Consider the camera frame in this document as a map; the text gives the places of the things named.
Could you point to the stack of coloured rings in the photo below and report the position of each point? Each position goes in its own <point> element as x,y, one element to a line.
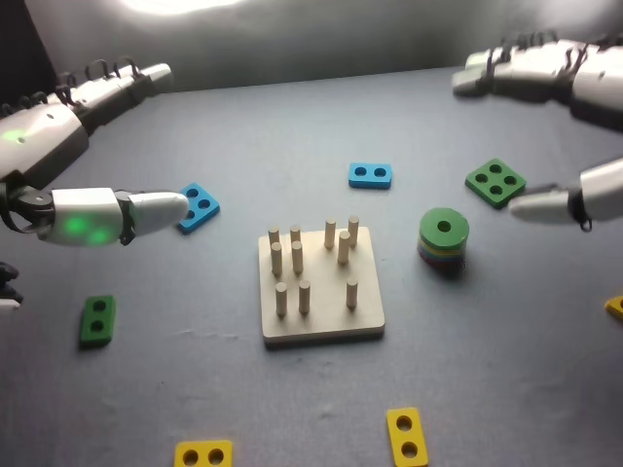
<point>443,243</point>

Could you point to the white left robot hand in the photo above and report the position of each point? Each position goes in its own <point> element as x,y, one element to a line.
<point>44,136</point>

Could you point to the green two-hole block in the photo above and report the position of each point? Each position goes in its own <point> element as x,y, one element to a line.
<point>97,340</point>

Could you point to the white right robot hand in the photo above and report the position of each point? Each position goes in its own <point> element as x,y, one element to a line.
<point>535,78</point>

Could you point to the green four-hole square block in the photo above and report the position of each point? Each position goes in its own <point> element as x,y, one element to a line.
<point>474,182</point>

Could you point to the blue two-hole block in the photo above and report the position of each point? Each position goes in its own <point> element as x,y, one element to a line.
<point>370,181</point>

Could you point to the blue four-hole square block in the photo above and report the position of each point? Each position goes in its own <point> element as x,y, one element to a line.
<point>208,209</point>

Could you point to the yellow two-hole block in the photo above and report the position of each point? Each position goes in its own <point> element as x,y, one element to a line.
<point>406,436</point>
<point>203,447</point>

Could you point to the grey table cloth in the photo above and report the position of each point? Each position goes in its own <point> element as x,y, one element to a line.
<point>311,389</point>

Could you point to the wooden peg board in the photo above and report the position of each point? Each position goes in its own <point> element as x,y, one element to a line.
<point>321,311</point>

